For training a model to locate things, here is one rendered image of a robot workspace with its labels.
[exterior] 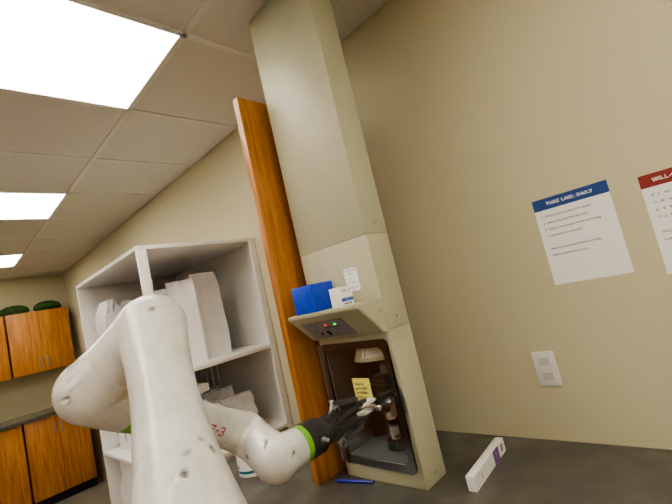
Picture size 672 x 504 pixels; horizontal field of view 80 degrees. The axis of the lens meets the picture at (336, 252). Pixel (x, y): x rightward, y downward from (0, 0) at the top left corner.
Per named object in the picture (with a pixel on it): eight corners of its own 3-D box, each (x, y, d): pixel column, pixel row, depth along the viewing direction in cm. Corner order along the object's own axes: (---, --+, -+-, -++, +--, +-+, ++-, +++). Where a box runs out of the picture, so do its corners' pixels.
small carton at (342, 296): (344, 305, 128) (340, 287, 129) (354, 303, 125) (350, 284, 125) (332, 308, 125) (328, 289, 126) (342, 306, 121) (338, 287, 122)
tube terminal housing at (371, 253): (390, 443, 156) (345, 251, 164) (467, 452, 134) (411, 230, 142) (348, 475, 138) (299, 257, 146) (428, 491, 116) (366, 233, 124)
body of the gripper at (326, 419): (332, 451, 104) (355, 437, 111) (324, 418, 105) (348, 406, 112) (313, 449, 109) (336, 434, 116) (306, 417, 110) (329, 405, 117)
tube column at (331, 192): (346, 251, 164) (296, 41, 173) (411, 230, 142) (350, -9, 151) (300, 256, 146) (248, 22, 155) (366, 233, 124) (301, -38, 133)
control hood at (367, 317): (317, 339, 143) (311, 311, 144) (389, 330, 121) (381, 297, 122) (293, 347, 134) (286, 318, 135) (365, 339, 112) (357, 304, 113)
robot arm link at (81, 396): (87, 378, 67) (83, 333, 76) (34, 434, 67) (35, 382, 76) (174, 404, 80) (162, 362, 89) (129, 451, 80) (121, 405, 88)
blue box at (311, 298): (317, 310, 140) (312, 285, 141) (337, 306, 134) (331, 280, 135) (296, 316, 133) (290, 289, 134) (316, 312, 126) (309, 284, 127)
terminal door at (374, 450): (346, 460, 138) (320, 344, 142) (419, 475, 116) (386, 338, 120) (344, 462, 137) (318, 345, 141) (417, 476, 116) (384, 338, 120)
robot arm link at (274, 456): (271, 504, 90) (273, 460, 88) (239, 474, 99) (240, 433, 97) (316, 474, 100) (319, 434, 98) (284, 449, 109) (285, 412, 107)
